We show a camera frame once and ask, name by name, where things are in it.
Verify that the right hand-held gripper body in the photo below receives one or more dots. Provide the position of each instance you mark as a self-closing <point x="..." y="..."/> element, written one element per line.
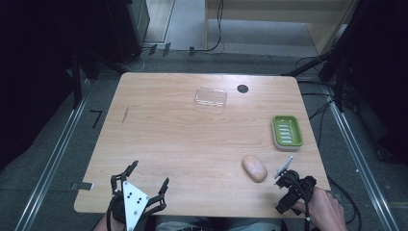
<point x="296" y="189"/>

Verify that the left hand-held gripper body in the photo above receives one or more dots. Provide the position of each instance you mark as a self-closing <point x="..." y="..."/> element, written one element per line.
<point x="134" y="199"/>

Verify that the orange bread roll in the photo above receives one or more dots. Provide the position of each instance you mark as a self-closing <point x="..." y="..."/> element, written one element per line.
<point x="254" y="168"/>

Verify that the green soap dish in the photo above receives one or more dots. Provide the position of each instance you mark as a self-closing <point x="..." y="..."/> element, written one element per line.
<point x="287" y="133"/>

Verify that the person's right hand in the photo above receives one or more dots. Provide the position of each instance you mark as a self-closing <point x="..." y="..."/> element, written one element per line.
<point x="325" y="211"/>

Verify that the person's left hand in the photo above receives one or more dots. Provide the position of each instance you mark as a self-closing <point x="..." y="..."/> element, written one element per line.
<point x="106" y="225"/>

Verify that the grey tape strip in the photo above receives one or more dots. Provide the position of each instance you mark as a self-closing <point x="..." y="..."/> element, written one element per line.
<point x="82" y="185"/>

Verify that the clear plastic lid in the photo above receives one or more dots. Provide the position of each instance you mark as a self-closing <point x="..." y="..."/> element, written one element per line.
<point x="210" y="97"/>

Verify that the black metal stand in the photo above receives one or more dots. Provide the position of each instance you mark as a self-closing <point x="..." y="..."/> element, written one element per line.
<point x="76" y="80"/>

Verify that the black round table grommet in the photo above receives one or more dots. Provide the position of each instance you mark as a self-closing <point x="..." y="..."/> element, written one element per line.
<point x="242" y="89"/>

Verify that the black tripod stand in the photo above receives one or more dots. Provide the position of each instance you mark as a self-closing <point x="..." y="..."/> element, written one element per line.
<point x="340" y="64"/>

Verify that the dark cabinet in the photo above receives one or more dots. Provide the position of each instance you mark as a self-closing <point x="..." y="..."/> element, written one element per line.
<point x="128" y="25"/>

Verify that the light wooden shelf unit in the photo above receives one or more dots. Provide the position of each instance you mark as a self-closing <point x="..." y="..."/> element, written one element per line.
<point x="275" y="9"/>

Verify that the metal floor rail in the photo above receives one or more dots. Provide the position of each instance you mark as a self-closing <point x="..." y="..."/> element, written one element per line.
<point x="361" y="166"/>
<point x="53" y="163"/>

